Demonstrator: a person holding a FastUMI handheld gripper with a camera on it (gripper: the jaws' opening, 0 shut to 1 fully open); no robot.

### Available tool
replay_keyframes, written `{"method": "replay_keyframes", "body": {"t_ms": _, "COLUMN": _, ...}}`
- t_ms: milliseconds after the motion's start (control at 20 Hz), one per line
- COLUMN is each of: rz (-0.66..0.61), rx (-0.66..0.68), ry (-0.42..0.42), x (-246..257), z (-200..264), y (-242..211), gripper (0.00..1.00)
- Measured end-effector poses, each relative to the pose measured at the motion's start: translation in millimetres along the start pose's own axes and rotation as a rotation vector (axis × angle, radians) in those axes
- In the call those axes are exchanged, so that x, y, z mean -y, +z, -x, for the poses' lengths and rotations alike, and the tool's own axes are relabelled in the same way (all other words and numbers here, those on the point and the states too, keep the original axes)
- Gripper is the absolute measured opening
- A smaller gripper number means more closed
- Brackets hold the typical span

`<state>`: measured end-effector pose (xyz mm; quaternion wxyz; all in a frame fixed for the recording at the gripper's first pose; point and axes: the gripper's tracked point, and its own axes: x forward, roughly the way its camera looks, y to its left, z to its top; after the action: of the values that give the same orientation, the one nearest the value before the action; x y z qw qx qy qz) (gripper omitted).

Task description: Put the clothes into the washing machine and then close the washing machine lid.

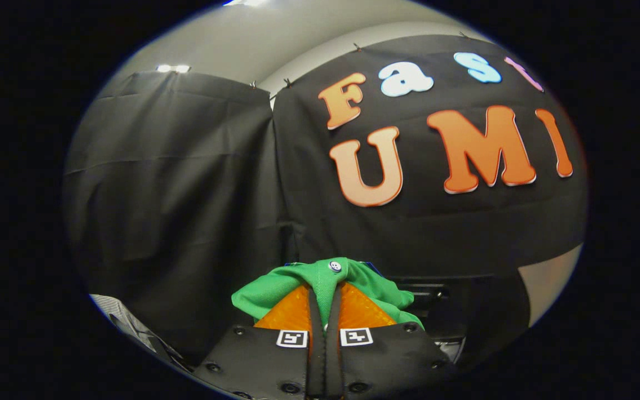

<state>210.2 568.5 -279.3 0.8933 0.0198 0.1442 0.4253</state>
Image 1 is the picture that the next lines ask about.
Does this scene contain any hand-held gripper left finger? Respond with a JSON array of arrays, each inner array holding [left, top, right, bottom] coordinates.
[[192, 282, 327, 400]]

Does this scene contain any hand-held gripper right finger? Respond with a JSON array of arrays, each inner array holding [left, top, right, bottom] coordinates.
[[324, 281, 458, 400]]

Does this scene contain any green polo shirt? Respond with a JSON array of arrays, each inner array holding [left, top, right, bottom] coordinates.
[[231, 257, 425, 334]]

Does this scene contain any row of small black clips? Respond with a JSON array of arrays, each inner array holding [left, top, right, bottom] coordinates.
[[249, 31, 468, 88]]

